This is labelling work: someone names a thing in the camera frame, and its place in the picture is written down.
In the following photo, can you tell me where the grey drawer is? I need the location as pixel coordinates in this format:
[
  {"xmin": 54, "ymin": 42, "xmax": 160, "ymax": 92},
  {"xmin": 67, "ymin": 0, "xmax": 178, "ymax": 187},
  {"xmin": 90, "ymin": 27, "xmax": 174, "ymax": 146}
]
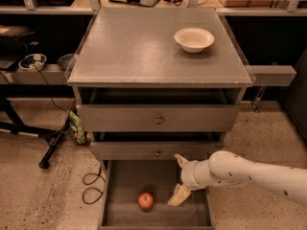
[
  {"xmin": 98, "ymin": 160, "xmax": 215, "ymax": 230},
  {"xmin": 90, "ymin": 132, "xmax": 224, "ymax": 160},
  {"xmin": 77, "ymin": 88, "xmax": 240, "ymax": 132}
]

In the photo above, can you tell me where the middle grey drawer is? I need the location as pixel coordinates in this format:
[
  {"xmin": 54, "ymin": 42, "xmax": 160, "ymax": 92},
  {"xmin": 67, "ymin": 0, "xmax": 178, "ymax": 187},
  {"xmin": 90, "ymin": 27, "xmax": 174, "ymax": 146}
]
[{"xmin": 90, "ymin": 132, "xmax": 224, "ymax": 160}]

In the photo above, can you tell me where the grey drawer cabinet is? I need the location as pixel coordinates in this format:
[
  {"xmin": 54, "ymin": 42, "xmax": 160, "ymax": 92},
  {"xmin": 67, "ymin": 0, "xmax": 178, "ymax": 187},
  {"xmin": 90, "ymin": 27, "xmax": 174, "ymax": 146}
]
[{"xmin": 65, "ymin": 6, "xmax": 257, "ymax": 230}]

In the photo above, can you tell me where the grey shelf rack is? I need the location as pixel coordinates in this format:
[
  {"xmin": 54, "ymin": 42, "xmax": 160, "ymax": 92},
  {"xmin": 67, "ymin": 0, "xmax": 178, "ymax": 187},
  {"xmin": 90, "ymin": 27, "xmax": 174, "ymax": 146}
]
[{"xmin": 0, "ymin": 0, "xmax": 307, "ymax": 87}]

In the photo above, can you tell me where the green snack bag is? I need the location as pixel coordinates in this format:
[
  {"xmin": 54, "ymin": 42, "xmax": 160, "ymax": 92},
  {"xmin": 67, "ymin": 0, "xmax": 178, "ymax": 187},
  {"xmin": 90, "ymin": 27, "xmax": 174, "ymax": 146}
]
[{"xmin": 69, "ymin": 111, "xmax": 87, "ymax": 145}]

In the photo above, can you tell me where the black stand leg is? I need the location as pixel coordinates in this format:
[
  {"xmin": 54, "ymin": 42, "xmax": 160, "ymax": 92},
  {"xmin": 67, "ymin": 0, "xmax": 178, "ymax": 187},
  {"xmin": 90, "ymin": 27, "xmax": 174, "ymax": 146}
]
[{"xmin": 0, "ymin": 96, "xmax": 69, "ymax": 169}]

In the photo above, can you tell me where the bottom grey drawer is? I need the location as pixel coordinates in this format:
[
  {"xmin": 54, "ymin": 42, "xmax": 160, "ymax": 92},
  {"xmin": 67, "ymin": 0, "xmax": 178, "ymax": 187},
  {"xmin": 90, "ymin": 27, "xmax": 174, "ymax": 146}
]
[{"xmin": 98, "ymin": 160, "xmax": 215, "ymax": 230}]

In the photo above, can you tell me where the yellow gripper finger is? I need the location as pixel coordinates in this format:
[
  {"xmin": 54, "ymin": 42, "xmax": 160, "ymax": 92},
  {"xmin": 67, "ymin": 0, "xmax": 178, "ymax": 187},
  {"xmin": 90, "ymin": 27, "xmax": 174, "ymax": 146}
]
[
  {"xmin": 175, "ymin": 153, "xmax": 188, "ymax": 168},
  {"xmin": 168, "ymin": 184, "xmax": 191, "ymax": 207}
]

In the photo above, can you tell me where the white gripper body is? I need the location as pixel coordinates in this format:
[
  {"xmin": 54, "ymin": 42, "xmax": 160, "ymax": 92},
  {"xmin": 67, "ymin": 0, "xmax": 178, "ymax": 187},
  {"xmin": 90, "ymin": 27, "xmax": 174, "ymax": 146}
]
[{"xmin": 180, "ymin": 160, "xmax": 208, "ymax": 191}]

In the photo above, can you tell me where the top grey drawer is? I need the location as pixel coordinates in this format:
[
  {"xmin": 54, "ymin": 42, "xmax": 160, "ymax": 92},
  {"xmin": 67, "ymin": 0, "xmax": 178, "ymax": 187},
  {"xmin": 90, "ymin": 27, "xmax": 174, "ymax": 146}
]
[{"xmin": 77, "ymin": 88, "xmax": 240, "ymax": 132}]

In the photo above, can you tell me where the dark bowl on shelf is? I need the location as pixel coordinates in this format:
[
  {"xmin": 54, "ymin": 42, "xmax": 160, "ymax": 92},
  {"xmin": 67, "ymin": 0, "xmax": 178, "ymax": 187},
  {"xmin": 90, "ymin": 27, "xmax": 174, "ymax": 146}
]
[{"xmin": 58, "ymin": 54, "xmax": 75, "ymax": 70}]

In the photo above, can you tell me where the white bowl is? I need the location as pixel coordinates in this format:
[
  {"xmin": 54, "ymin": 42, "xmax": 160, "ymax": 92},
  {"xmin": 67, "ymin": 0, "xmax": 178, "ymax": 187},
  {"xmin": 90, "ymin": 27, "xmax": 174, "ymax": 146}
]
[{"xmin": 174, "ymin": 28, "xmax": 215, "ymax": 54}]

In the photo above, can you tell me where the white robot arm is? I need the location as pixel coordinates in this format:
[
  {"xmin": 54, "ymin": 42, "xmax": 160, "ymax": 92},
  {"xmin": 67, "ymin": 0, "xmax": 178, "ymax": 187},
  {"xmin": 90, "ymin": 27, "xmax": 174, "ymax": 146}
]
[{"xmin": 168, "ymin": 150, "xmax": 307, "ymax": 206}]

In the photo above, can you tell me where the red apple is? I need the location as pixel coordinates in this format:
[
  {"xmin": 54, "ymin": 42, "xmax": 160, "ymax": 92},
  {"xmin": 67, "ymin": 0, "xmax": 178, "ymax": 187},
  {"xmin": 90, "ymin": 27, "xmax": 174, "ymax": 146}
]
[{"xmin": 138, "ymin": 192, "xmax": 154, "ymax": 210}]

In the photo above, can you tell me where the bowl with small items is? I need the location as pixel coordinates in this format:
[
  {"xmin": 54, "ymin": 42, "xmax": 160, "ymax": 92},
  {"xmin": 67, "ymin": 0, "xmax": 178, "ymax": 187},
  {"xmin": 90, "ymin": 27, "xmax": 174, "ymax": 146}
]
[{"xmin": 18, "ymin": 54, "xmax": 47, "ymax": 71}]

